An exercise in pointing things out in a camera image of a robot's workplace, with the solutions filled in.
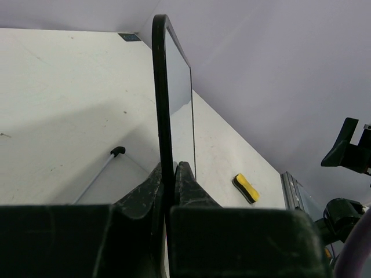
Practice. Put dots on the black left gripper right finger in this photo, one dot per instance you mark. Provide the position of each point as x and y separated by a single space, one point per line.
207 240

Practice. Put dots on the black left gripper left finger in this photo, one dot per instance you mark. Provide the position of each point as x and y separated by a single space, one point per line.
123 239

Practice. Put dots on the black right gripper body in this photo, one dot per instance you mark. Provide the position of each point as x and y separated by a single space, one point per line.
357 157

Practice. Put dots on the whiteboard with black frame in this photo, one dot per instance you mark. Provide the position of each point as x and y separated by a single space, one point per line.
175 111

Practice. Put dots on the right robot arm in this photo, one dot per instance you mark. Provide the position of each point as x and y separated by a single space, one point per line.
340 214

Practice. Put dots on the right blue table label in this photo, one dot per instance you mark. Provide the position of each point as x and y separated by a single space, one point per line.
129 37

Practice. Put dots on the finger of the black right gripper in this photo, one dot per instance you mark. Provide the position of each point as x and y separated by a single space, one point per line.
337 152

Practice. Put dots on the yellow bone-shaped eraser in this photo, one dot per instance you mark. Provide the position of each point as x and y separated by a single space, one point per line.
245 188

